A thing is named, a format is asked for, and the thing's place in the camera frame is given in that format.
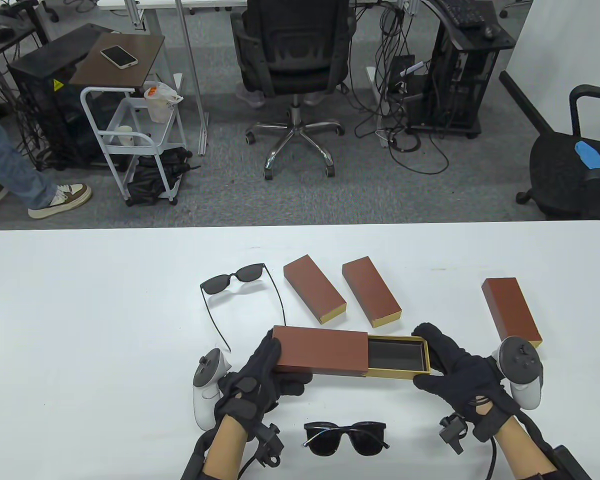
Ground person's right hand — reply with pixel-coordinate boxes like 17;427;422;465
411;322;522;443

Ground person's left hand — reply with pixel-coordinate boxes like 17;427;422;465
215;330;314;443

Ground brown sliding storage box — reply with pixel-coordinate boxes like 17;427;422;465
481;277;544;350
271;325;432;381
283;254;347;326
342;256;402;329

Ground black sunglasses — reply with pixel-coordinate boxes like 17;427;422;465
302;421;391;457
200;263;287;352

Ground black forearm sensor pack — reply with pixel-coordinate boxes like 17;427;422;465
180;431;216;480
522;417;592;480

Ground person's left forearm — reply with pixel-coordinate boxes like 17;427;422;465
202;415;248;480

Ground person's right forearm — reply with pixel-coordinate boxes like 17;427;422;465
490;417;558;480

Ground white grey hand controller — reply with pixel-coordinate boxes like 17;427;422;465
192;348;232;431
490;336;545;411

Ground black office chair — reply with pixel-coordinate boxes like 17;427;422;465
516;84;600;226
231;0;357;181

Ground black bag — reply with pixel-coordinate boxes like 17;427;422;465
126;146;201;206

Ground blue cloth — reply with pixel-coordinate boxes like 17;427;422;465
574;140;600;193

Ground white utility cart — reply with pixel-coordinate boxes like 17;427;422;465
80;80;188;207

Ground white plastic bag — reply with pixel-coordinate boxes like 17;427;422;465
144;81;184;124

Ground black computer tower yellow sticker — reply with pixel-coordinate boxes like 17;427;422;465
7;22;112;168

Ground black computer desk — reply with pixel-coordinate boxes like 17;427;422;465
407;0;516;140

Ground brown side table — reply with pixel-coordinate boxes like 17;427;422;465
70;32;166;98

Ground white partition panel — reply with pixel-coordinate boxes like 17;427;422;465
500;0;600;151

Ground white smartphone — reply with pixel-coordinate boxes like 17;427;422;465
100;45;139;69

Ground black keyboard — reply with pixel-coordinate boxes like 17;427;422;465
436;0;486;28

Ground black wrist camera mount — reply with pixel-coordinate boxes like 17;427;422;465
437;416;468;455
252;422;286;467

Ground black floor cables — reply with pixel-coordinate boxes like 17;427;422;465
352;0;451;176
0;50;46;176

